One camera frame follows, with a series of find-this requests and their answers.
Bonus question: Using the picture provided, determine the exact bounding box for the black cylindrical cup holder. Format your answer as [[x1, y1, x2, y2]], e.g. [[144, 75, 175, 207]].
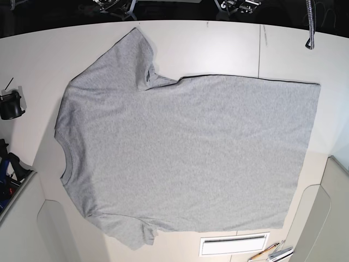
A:
[[0, 90, 25, 120]]

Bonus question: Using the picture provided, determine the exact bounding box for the wooden pencil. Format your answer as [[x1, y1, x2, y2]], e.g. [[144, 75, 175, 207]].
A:
[[248, 242, 280, 261]]

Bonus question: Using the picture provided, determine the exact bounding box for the braided hanging cable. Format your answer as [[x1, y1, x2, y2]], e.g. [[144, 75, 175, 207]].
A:
[[304, 0, 315, 50]]

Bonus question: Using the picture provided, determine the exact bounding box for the grey T-shirt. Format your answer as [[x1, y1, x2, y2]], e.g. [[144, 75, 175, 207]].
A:
[[55, 29, 321, 249]]

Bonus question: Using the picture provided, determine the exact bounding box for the white folded tool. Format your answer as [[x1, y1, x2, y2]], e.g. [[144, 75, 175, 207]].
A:
[[266, 240, 293, 262]]

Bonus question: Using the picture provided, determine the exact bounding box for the blue black tools pile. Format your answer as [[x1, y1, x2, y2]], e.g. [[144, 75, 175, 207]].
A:
[[1, 139, 32, 212]]

